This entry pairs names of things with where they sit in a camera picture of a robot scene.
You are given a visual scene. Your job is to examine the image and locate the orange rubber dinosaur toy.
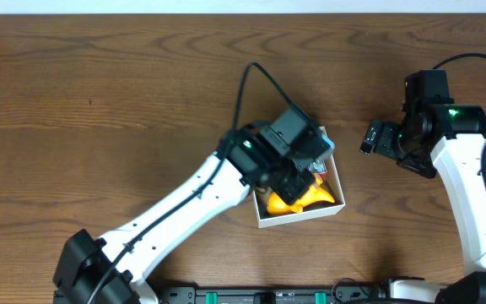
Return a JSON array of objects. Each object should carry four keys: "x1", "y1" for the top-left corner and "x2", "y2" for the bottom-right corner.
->
[{"x1": 267, "y1": 173, "x2": 335, "y2": 215}]

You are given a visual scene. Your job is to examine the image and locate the red toy fire truck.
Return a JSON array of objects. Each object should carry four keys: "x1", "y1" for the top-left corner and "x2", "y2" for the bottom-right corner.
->
[{"x1": 308, "y1": 161, "x2": 327, "y2": 177}]

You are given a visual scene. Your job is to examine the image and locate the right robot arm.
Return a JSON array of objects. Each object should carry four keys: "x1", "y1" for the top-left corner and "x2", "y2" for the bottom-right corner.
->
[{"x1": 360, "y1": 69, "x2": 486, "y2": 303}]

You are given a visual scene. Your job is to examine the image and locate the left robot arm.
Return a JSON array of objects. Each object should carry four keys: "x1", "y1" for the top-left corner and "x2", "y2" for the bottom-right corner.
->
[{"x1": 53, "y1": 106, "x2": 335, "y2": 303}]

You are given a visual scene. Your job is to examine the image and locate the white cardboard box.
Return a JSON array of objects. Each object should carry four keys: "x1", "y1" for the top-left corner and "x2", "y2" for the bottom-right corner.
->
[{"x1": 251, "y1": 125, "x2": 346, "y2": 230}]

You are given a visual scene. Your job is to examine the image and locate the left black cable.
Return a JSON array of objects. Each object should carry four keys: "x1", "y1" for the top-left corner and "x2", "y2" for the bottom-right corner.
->
[{"x1": 86, "y1": 61, "x2": 307, "y2": 304}]

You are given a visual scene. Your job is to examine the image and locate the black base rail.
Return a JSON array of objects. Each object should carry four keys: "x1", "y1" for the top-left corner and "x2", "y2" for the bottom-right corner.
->
[{"x1": 152, "y1": 278, "x2": 400, "y2": 304}]

